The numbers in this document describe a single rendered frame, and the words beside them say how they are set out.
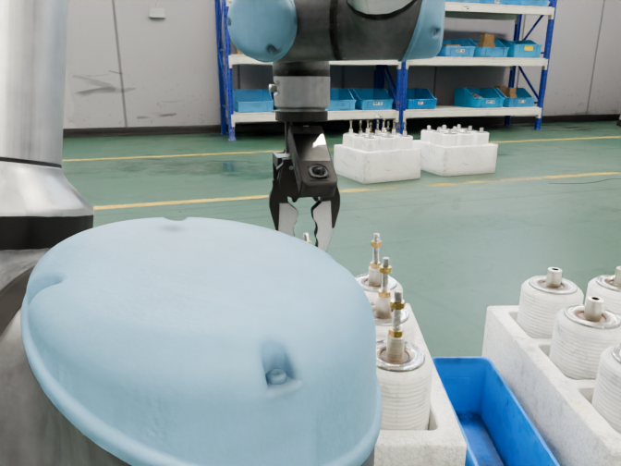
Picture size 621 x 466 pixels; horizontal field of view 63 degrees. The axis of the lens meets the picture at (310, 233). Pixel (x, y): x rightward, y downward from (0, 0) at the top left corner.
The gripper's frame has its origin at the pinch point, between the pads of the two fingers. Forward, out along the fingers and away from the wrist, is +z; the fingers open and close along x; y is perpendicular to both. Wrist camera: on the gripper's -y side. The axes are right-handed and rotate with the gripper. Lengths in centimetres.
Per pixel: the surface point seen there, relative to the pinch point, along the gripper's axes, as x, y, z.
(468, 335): -45, 32, 35
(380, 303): -10.7, -2.5, 7.4
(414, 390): -10.0, -18.0, 11.6
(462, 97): -276, 495, -1
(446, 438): -13.2, -20.9, 16.6
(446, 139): -130, 227, 12
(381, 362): -6.7, -14.9, 9.3
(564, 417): -32.3, -16.8, 19.5
